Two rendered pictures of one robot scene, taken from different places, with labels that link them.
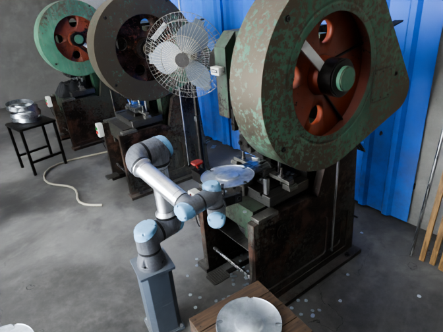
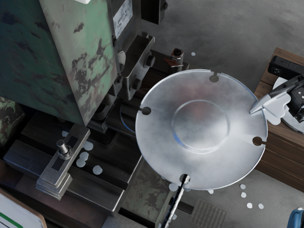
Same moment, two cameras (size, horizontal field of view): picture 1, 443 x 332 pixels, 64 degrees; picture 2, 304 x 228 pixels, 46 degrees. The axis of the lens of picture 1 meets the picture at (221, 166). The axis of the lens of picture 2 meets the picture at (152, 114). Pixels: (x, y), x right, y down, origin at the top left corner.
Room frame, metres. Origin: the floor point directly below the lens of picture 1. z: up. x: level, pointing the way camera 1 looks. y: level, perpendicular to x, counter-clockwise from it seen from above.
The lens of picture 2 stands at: (1.97, 0.23, 1.51)
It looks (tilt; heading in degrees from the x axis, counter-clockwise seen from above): 62 degrees down; 240
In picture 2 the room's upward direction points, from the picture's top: straight up
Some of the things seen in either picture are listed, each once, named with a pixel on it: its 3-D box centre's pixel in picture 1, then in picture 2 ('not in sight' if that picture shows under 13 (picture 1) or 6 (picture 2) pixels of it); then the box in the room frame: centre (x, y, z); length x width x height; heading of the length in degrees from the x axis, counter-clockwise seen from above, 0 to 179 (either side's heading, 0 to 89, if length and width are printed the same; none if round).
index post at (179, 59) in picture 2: (265, 185); (176, 63); (1.63, -0.22, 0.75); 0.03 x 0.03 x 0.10; 35
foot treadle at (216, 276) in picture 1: (248, 261); (150, 192); (1.77, -0.12, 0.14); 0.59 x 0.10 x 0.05; 125
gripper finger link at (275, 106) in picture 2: not in sight; (273, 107); (1.54, 0.02, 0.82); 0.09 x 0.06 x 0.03; 177
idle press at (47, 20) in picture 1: (99, 70); not in sight; (4.90, 1.51, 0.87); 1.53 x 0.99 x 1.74; 128
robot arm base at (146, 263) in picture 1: (150, 255); not in sight; (1.46, 0.40, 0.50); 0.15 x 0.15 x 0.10
